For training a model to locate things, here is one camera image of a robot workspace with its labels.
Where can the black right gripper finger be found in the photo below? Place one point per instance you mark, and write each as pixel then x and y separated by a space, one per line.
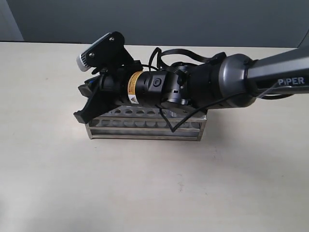
pixel 97 104
pixel 87 89

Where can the black gripper body yellow label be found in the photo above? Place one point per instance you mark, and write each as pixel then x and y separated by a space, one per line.
pixel 132 88

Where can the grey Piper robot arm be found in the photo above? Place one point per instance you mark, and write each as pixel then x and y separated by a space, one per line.
pixel 188 89

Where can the stainless steel test tube rack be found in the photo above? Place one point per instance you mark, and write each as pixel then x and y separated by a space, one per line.
pixel 128 122

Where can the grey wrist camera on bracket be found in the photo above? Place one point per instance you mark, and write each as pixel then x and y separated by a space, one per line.
pixel 106 52

